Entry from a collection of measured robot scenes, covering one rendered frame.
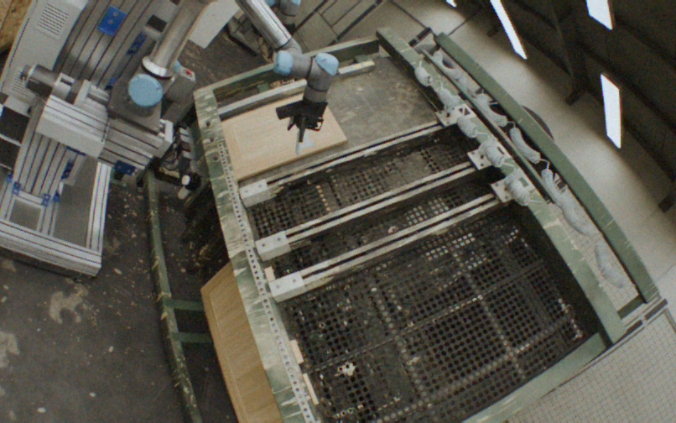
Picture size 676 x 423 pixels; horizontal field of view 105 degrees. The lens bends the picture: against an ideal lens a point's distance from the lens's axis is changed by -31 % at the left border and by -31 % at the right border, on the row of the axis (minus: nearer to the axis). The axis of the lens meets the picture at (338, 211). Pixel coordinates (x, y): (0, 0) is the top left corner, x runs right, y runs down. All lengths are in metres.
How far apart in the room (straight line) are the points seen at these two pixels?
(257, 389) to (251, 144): 1.18
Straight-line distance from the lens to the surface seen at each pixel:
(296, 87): 2.17
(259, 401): 1.80
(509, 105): 2.35
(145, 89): 1.22
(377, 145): 1.77
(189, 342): 2.05
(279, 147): 1.87
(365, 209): 1.54
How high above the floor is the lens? 1.78
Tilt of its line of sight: 22 degrees down
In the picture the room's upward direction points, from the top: 50 degrees clockwise
